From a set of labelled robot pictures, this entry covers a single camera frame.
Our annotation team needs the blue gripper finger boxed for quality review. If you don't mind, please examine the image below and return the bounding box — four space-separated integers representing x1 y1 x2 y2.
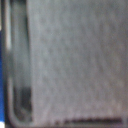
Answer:
0 49 5 128

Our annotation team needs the black air fryer drawer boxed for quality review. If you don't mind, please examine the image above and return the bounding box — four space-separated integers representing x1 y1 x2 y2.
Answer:
0 0 128 128

